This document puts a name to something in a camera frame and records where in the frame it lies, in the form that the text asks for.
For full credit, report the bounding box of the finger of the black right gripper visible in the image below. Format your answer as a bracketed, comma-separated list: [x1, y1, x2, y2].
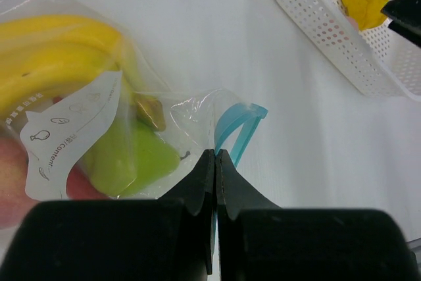
[388, 18, 421, 47]
[381, 0, 420, 20]

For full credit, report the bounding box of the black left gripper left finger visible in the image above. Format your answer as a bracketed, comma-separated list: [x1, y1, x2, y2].
[1, 149, 215, 280]

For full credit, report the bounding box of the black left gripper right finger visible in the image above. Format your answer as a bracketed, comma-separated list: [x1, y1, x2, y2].
[215, 150, 418, 280]

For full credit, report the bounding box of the yellow fake pear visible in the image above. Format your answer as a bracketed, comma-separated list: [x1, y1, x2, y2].
[341, 0, 389, 32]

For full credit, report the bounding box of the clear zip top bag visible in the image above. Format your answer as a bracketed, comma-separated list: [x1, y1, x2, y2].
[0, 0, 269, 232]

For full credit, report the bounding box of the green fake pear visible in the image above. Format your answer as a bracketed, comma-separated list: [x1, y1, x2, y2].
[82, 118, 184, 197]

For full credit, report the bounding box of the red fake chili pepper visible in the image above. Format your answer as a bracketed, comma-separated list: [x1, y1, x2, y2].
[66, 164, 109, 200]

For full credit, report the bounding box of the pink fake peach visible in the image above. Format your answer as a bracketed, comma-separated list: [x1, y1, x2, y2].
[1, 138, 37, 229]

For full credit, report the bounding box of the yellow fake banana bunch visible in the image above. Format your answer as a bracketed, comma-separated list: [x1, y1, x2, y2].
[1, 14, 143, 118]

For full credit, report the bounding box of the white perforated plastic basket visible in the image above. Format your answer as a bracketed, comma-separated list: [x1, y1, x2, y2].
[276, 0, 420, 101]

